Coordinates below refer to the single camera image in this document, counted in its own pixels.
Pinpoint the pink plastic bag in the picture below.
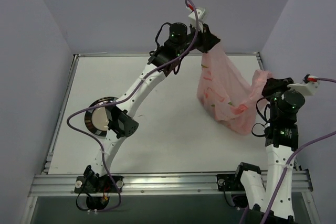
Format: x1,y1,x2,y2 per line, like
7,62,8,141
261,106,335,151
196,43,272,135

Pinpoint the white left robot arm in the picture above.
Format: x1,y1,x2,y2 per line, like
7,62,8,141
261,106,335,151
84,23,220,192

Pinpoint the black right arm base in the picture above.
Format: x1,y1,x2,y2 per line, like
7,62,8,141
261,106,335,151
215,162,263,211

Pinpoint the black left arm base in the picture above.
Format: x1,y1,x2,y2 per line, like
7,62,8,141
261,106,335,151
74,165,124,213

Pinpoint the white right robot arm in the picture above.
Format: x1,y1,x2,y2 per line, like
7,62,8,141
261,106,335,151
233,78,305,223

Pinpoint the black rimmed round plate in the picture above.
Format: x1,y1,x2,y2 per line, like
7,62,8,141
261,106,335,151
84,97,118,137

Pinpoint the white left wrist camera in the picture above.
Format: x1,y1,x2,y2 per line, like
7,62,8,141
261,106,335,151
187,5,207,27

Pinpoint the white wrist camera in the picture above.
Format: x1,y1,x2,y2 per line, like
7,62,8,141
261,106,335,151
187,5,207,27
287,74,320,96

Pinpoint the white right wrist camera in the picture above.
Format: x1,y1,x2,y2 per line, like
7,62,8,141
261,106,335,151
287,74,320,96

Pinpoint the aluminium front rail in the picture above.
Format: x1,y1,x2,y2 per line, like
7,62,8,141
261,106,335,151
27,169,314,197

